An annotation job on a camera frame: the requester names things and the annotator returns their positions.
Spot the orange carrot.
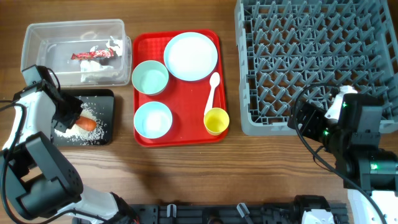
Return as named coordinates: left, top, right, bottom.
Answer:
left=75, top=116, right=96, bottom=132

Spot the white rice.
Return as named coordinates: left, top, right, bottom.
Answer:
left=52, top=96, right=107, bottom=146

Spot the large white napkin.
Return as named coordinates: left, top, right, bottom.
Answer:
left=80, top=60, right=114, bottom=83

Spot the red snack wrapper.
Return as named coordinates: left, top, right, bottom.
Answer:
left=71, top=49, right=115, bottom=60

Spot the light blue rice bowl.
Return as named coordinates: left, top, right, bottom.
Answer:
left=134, top=101, right=173, bottom=139

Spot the mint green bowl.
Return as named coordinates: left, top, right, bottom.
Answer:
left=132, top=60, right=169, bottom=96

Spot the small white tissue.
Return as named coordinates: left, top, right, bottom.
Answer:
left=106, top=36, right=123, bottom=57

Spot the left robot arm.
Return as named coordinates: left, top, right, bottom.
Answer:
left=1, top=65, right=140, bottom=223

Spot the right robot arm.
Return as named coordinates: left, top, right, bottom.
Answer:
left=288, top=93, right=397, bottom=223

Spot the black food waste tray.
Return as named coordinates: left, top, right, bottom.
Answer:
left=52, top=89, right=115, bottom=147

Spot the grey dishwasher rack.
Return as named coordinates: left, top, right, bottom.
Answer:
left=234, top=0, right=397, bottom=136

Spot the clear plastic bin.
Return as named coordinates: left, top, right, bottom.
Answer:
left=21, top=19, right=132, bottom=88

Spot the yellow plastic cup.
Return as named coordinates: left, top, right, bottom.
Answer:
left=203, top=108, right=230, bottom=136

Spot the white plastic spoon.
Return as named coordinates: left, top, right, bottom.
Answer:
left=204, top=72, right=221, bottom=114

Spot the red plastic tray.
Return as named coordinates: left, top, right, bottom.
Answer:
left=132, top=30, right=228, bottom=147

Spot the light blue plate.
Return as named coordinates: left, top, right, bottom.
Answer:
left=164, top=32, right=218, bottom=82

